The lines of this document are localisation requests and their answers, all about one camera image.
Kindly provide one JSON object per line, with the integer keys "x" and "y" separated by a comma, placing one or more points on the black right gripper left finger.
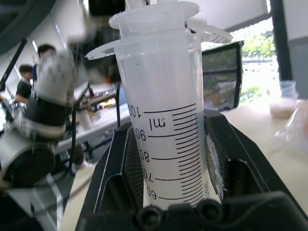
{"x": 110, "y": 183}

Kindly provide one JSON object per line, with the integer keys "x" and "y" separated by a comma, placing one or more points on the long white background table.
{"x": 106, "y": 113}

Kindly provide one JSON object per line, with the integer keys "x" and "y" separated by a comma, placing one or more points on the white paper cup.
{"x": 84, "y": 120}

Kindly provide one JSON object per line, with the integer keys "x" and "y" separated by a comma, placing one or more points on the black framed monitor screen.
{"x": 220, "y": 77}

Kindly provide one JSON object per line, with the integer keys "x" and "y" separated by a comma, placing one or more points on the crumpled clear plastic wrap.
{"x": 297, "y": 130}

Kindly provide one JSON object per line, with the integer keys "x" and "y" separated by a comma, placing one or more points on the clear plastic 100 ml syringe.
{"x": 163, "y": 96}

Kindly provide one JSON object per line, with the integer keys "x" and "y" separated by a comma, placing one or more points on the person in blue shirt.
{"x": 45, "y": 51}

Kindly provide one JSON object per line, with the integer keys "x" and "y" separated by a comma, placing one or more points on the person in black shirt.
{"x": 22, "y": 89}

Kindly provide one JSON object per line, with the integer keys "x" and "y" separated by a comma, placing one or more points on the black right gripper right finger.
{"x": 240, "y": 163}

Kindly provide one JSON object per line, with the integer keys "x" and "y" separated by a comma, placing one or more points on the clear plastic cup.
{"x": 285, "y": 103}

